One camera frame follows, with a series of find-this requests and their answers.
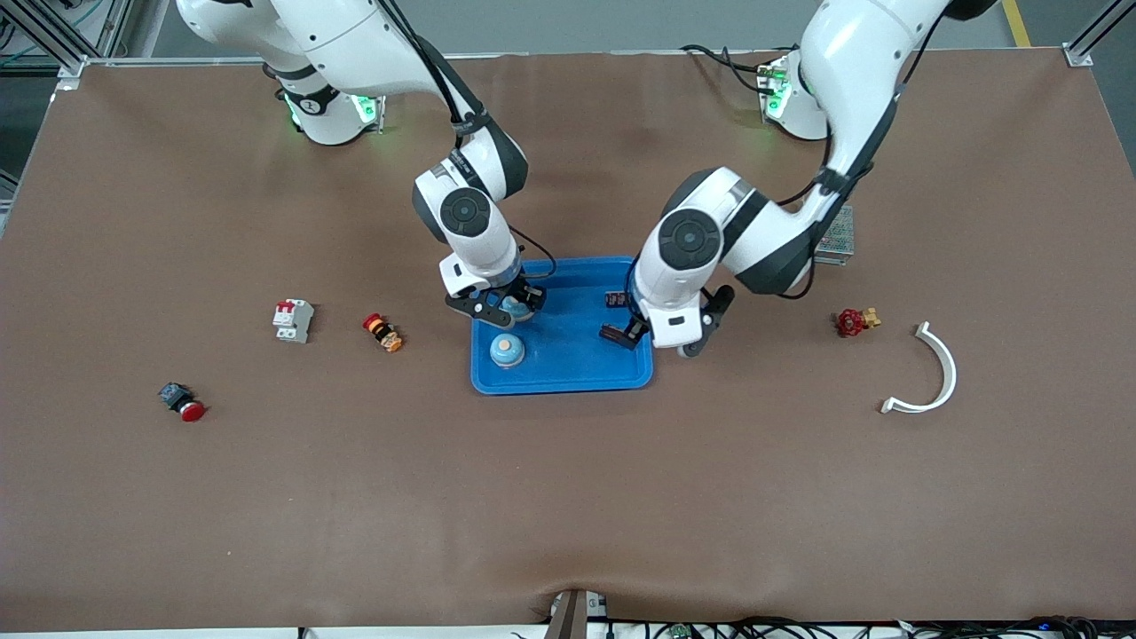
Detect white red circuit breaker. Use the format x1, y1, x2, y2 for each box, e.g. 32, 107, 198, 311
272, 299, 315, 344

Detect red mushroom push button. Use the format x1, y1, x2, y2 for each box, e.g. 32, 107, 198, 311
158, 383, 207, 422

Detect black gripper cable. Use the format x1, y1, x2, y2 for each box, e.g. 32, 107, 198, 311
377, 0, 558, 281
779, 0, 946, 300

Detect brass valve red handwheel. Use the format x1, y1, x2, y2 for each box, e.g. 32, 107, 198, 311
835, 307, 882, 338

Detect brown table cover mat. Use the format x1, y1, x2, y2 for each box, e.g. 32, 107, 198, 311
0, 51, 1136, 634

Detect yellow red emergency stop switch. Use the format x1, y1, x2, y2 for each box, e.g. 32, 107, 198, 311
362, 313, 405, 353

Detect black cable bundle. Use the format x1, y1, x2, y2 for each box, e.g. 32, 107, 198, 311
611, 615, 1136, 639

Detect perforated metal power supply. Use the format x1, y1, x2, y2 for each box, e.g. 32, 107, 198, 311
812, 205, 856, 266

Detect aluminium frame extrusion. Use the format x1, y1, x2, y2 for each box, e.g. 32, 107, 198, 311
0, 0, 136, 83

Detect black arm base cables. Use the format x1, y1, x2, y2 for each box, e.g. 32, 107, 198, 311
681, 43, 775, 97

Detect blue plastic tray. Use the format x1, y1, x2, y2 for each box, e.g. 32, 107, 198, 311
470, 256, 655, 396

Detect aluminium frame post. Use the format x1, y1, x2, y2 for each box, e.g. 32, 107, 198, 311
1063, 0, 1124, 68

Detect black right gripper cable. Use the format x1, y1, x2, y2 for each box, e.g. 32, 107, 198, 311
377, 0, 558, 281

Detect white curved plastic bracket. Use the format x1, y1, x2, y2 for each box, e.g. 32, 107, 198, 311
880, 321, 959, 415

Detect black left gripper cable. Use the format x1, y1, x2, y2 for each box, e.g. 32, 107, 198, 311
779, 0, 946, 300

